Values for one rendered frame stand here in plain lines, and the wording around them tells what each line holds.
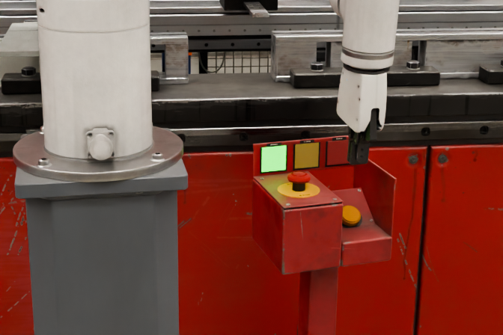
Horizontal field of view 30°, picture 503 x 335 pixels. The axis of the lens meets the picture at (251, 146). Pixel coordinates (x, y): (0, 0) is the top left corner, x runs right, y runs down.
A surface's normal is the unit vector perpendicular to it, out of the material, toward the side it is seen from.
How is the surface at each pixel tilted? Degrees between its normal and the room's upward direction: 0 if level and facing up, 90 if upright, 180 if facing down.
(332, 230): 90
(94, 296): 90
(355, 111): 89
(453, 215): 90
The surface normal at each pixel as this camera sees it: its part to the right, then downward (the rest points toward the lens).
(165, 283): 0.83, 0.18
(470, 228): 0.13, 0.31
